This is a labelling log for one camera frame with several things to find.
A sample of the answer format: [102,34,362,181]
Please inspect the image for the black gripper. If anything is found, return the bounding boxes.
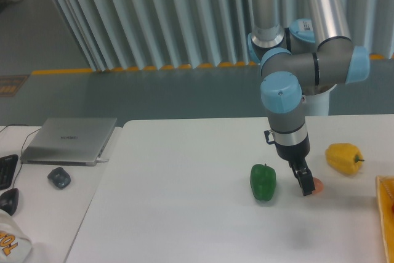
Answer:
[264,130,315,196]

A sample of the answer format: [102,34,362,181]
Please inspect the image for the yellow bell pepper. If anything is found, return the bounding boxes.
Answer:
[325,143,364,175]

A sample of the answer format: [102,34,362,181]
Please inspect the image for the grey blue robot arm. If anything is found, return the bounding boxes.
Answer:
[247,0,370,195]

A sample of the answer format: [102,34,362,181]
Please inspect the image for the green bell pepper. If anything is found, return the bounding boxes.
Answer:
[249,164,276,201]

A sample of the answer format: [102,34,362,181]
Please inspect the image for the yellow basket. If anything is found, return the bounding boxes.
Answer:
[376,176,393,263]

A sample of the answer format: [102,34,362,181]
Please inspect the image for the brown egg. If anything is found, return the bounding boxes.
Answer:
[312,177,324,194]

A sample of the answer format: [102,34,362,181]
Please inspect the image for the silver laptop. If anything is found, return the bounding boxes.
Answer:
[20,118,117,166]

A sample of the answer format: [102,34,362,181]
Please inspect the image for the white corrugated partition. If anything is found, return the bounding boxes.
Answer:
[53,0,393,71]

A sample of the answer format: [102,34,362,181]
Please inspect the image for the dark earbuds case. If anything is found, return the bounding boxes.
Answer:
[47,167,71,190]

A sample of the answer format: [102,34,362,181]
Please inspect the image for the black keyboard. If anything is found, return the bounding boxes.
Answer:
[0,154,18,190]

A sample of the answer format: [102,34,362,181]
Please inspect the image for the black computer mouse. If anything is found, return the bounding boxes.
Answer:
[0,188,19,216]

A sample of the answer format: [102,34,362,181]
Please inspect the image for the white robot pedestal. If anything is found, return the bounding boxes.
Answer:
[302,84,336,116]

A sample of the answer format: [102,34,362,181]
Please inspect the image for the black laptop cable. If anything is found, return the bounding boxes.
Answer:
[0,123,42,190]

